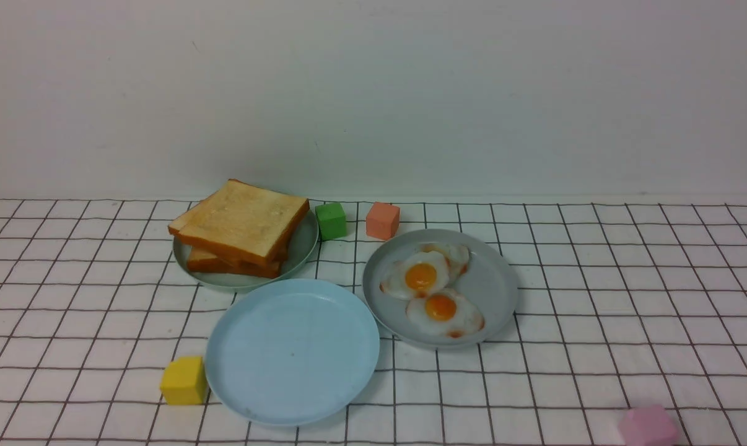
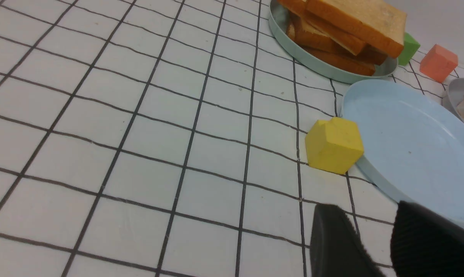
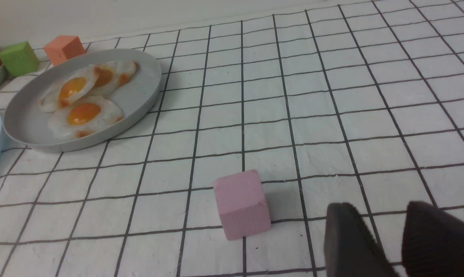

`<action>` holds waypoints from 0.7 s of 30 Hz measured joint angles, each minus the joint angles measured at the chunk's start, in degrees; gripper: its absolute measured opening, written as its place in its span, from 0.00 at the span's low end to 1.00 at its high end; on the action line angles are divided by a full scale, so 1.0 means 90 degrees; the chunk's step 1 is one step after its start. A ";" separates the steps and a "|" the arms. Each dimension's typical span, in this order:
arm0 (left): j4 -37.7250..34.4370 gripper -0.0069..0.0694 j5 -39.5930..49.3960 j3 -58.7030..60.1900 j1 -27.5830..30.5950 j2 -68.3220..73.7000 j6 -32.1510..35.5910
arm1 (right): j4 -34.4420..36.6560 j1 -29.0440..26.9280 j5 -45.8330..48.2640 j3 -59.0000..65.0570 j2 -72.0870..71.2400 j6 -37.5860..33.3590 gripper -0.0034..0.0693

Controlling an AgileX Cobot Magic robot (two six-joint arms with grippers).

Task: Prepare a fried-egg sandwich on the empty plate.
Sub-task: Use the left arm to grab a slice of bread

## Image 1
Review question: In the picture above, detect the toast slice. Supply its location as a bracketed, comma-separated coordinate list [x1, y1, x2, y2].
[269, 239, 291, 263]
[186, 248, 284, 279]
[168, 180, 310, 266]

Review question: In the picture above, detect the fried egg moved to sandwich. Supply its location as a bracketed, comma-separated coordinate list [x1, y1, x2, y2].
[380, 251, 451, 301]

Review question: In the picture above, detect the salmon orange cube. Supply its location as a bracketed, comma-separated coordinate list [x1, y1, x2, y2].
[365, 201, 401, 240]

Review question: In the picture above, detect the green cube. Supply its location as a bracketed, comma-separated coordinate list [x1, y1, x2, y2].
[314, 203, 347, 240]

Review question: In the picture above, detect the back fried egg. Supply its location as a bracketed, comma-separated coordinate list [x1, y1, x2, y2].
[418, 243, 471, 281]

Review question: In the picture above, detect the fried egg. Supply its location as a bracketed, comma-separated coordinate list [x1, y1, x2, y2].
[418, 243, 471, 281]
[405, 288, 485, 339]

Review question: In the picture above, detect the green plate with bread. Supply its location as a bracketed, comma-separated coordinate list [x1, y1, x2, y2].
[172, 211, 320, 294]

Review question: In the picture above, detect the grey plate with eggs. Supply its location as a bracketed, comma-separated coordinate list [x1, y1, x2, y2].
[362, 229, 520, 348]

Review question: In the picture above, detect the front fried egg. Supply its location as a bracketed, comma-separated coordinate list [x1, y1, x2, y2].
[405, 288, 485, 339]

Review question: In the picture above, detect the light blue plate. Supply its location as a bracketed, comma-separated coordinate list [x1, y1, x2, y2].
[204, 279, 381, 427]

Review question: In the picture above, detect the yellow cube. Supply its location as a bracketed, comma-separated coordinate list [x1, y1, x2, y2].
[159, 356, 208, 406]

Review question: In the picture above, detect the pink cube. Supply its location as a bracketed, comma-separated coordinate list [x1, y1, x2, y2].
[618, 404, 679, 445]

